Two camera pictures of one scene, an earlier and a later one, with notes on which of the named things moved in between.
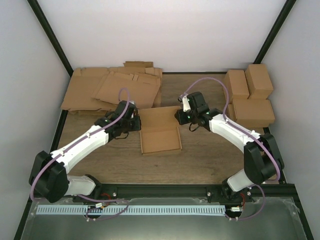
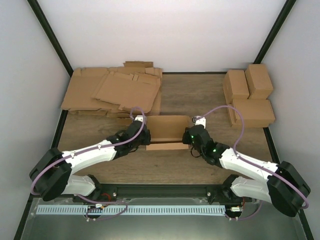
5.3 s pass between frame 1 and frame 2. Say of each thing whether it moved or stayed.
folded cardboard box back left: stayed
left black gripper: moved
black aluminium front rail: stayed
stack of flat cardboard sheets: stayed
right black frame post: stayed
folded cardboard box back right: stayed
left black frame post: stayed
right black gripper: moved
